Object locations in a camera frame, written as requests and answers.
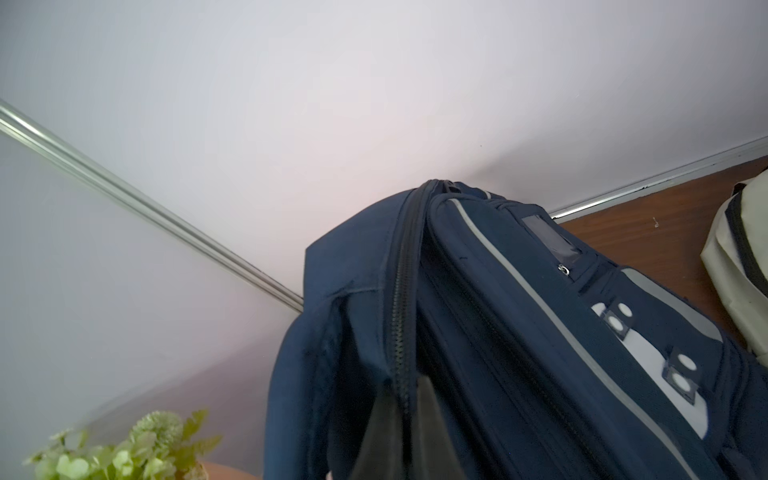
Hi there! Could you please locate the navy blue backpack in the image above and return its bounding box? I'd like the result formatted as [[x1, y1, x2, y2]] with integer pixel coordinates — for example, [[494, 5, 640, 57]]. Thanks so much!
[[264, 180, 767, 479]]

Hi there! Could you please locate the cream canvas backpack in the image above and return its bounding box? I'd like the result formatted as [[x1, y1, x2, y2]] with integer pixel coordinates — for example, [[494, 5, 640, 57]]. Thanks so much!
[[701, 171, 767, 365]]

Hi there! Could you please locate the artificial green flower bouquet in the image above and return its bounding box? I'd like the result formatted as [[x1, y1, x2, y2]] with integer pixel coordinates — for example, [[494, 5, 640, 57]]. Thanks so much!
[[23, 410, 222, 480]]

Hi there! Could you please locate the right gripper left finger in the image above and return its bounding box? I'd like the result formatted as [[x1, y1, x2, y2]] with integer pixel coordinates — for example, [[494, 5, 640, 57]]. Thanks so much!
[[349, 388, 406, 480]]

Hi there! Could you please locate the brown paper flower pot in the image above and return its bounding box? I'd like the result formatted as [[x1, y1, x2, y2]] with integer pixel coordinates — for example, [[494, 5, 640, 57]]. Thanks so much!
[[203, 462, 260, 480]]

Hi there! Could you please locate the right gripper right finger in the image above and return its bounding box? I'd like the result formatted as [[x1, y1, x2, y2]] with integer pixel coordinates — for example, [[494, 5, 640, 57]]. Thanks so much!
[[411, 376, 466, 480]]

